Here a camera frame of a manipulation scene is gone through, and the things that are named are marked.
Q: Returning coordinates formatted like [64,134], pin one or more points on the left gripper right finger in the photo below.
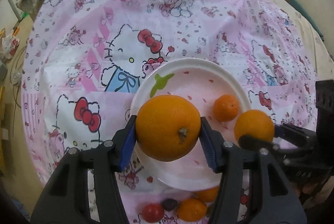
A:
[271,199]

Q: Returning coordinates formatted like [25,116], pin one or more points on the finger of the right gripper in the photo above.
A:
[249,142]
[291,133]

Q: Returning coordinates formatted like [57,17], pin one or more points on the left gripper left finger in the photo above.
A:
[64,198]

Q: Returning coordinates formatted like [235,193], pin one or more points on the large orange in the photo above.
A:
[167,127]
[255,123]

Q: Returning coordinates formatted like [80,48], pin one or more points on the small mandarin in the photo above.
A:
[226,108]

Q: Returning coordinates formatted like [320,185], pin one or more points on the mandarin orange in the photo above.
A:
[191,210]
[208,195]

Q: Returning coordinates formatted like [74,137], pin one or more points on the red cherry tomato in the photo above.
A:
[153,213]

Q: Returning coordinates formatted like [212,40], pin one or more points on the person right hand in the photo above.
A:
[312,195]

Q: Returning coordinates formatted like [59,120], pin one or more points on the white pink plate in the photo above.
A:
[201,82]

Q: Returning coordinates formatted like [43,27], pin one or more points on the plastic bag on floor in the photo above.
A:
[9,44]

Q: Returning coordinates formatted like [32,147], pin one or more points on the pink Hello Kitty cloth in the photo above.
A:
[86,60]

